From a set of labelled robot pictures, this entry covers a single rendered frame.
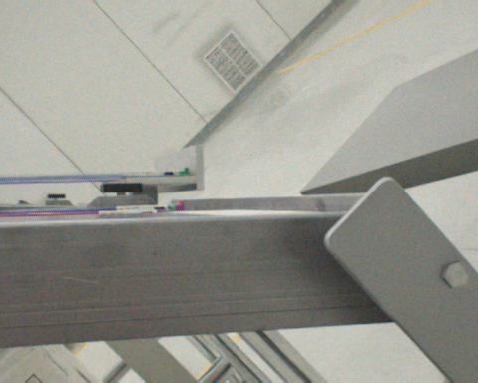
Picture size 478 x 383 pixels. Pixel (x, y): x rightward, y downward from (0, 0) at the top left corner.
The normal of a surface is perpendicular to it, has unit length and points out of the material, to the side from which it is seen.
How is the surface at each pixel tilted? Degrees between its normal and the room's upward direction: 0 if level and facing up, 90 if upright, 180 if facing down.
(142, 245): 90
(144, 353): 90
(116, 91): 90
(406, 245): 90
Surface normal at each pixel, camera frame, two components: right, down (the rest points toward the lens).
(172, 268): 0.25, 0.04
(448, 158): -0.65, 0.70
